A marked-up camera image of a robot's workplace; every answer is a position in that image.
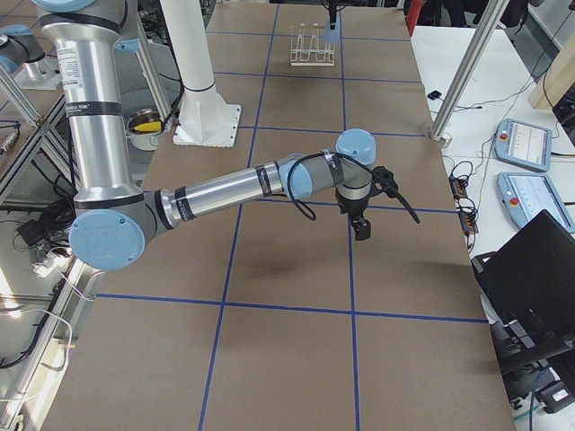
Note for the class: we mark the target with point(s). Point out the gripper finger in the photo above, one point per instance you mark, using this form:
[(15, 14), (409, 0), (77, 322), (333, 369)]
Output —
[(362, 228), (332, 11)]

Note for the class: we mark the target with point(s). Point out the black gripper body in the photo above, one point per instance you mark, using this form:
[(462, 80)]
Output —
[(351, 209)]

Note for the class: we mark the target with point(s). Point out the light blue plastic cup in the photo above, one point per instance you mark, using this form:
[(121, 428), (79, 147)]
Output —
[(331, 34)]

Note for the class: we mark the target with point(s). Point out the black usb hub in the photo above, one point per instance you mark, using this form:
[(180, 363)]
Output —
[(465, 207)]

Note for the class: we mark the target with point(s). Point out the small black sensor puck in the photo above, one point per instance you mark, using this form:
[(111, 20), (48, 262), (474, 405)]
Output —
[(434, 95)]

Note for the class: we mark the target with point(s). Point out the near blue teach pendant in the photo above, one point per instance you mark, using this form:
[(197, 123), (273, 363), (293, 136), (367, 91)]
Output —
[(525, 195)]

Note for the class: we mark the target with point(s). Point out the blue teach pendant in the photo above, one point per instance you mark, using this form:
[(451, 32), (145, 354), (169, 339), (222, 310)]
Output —
[(523, 144), (525, 195)]

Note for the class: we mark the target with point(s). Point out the black laptop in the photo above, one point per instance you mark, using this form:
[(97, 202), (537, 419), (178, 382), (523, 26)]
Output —
[(530, 280)]

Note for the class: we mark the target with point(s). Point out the far blue teach pendant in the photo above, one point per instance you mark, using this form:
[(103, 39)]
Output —
[(523, 144)]

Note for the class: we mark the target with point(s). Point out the white pot with banana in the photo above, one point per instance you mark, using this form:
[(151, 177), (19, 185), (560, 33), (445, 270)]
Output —
[(143, 129)]

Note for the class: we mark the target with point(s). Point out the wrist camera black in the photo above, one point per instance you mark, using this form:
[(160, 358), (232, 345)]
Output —
[(383, 182)]

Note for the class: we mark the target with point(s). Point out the white wire cup holder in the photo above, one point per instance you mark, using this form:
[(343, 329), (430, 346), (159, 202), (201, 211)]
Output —
[(309, 47)]

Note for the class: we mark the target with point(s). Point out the aluminium frame post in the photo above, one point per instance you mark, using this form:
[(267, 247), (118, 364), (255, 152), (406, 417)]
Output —
[(481, 36)]

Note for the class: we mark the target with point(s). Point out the white camera mast pillar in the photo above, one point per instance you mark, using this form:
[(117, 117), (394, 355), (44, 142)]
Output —
[(205, 118)]

